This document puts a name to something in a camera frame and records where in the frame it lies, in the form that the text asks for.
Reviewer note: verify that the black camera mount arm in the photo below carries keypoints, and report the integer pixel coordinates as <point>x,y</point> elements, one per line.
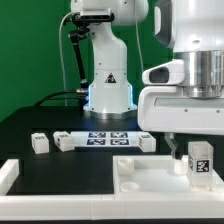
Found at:
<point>76,36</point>

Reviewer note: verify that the grey camera on mount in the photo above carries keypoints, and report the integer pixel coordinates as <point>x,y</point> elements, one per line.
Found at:
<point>102,13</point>

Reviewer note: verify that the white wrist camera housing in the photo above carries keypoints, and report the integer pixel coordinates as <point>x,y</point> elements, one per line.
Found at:
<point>170,73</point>

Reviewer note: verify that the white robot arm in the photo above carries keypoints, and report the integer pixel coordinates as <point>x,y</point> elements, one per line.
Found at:
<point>185,95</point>

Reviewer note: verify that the white U-shaped obstacle fence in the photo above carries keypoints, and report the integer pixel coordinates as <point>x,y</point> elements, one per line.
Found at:
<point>119,205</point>

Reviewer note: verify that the white sheet with tags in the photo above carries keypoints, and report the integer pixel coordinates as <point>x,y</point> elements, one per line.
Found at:
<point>105,138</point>

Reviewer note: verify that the white square table top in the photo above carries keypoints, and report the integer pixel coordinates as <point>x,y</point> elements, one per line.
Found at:
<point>157,174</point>

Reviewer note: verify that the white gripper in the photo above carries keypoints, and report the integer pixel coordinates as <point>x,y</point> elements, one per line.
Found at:
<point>166,109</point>

